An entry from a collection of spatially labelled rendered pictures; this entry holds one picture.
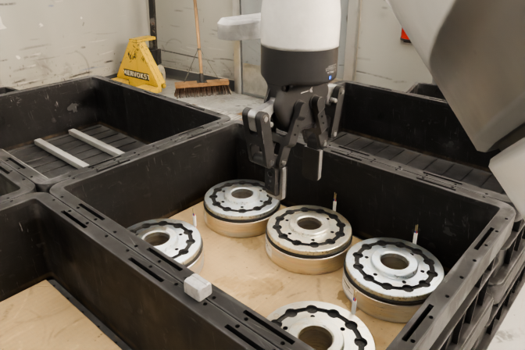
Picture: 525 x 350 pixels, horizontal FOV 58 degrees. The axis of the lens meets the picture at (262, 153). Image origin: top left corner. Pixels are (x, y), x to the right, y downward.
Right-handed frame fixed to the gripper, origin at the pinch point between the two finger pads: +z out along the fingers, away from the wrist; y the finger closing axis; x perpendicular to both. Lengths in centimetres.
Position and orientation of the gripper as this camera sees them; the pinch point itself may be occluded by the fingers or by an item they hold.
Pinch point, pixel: (294, 175)
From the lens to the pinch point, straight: 51.0
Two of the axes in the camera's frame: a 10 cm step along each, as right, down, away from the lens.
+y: 6.8, -2.9, 6.8
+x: -7.3, -2.7, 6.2
